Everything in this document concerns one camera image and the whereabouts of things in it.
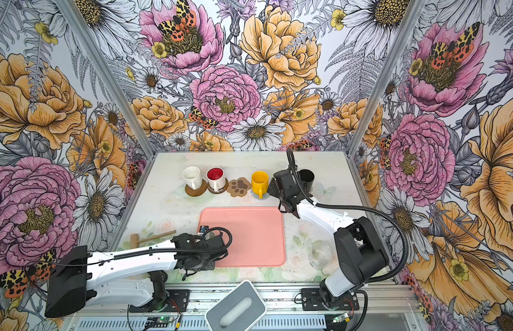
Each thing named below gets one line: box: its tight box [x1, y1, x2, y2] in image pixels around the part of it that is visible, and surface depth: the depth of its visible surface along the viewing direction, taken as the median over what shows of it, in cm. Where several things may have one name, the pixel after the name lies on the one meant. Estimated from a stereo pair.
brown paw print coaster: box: [226, 177, 252, 198], surface depth 108 cm
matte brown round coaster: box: [184, 178, 208, 197], surface depth 107 cm
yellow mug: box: [250, 170, 270, 200], surface depth 99 cm
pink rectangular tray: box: [197, 206, 286, 268], surface depth 92 cm
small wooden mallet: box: [129, 230, 177, 249], surface depth 91 cm
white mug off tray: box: [182, 165, 202, 190], surface depth 99 cm
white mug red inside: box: [206, 166, 226, 192], surface depth 104 cm
